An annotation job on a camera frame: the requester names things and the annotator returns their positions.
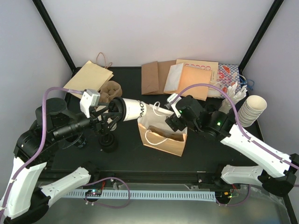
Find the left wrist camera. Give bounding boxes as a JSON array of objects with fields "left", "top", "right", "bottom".
[{"left": 80, "top": 89, "right": 100, "bottom": 118}]

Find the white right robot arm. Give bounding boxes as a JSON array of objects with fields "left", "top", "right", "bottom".
[{"left": 165, "top": 94, "right": 299, "bottom": 196}]

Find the blue checkered paper bag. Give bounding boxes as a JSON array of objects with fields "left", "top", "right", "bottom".
[{"left": 217, "top": 64, "right": 255, "bottom": 98}]

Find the black frame post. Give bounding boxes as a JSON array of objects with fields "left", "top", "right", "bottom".
[
  {"left": 32, "top": 0, "right": 77, "bottom": 72},
  {"left": 238, "top": 0, "right": 284, "bottom": 73}
]

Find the single pulp cup carrier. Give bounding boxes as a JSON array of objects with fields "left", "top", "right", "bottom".
[{"left": 148, "top": 126, "right": 186, "bottom": 141}]

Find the stack of pulp cup carriers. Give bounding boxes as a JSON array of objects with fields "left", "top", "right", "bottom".
[{"left": 99, "top": 81, "right": 122, "bottom": 104}]

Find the black frame post right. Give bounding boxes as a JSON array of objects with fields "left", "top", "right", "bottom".
[{"left": 238, "top": 0, "right": 284, "bottom": 73}]

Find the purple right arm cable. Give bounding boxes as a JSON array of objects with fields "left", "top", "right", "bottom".
[{"left": 175, "top": 83, "right": 299, "bottom": 171}]

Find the single white paper cup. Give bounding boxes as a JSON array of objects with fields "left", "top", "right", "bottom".
[{"left": 121, "top": 98, "right": 150, "bottom": 121}]

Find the brown kraft paper bag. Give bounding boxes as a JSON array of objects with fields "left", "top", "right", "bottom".
[{"left": 141, "top": 60, "right": 176, "bottom": 95}]

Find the light blue cable duct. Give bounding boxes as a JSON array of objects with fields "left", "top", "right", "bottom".
[{"left": 64, "top": 189, "right": 216, "bottom": 202}]

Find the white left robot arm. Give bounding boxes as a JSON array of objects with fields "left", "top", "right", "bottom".
[{"left": 0, "top": 97, "right": 128, "bottom": 224}]

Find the black frame post left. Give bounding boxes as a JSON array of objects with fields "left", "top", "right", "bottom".
[{"left": 32, "top": 0, "right": 77, "bottom": 72}]

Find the beige bag with red circles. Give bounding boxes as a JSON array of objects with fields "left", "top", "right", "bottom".
[{"left": 176, "top": 59, "right": 219, "bottom": 71}]

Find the orange paper bag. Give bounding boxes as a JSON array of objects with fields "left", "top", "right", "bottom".
[
  {"left": 167, "top": 66, "right": 212, "bottom": 101},
  {"left": 137, "top": 102, "right": 187, "bottom": 157}
]

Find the tan paper bag with handles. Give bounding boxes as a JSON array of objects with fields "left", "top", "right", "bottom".
[{"left": 64, "top": 52, "right": 114, "bottom": 91}]

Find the white paper bag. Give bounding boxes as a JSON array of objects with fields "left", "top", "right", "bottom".
[{"left": 164, "top": 63, "right": 184, "bottom": 93}]

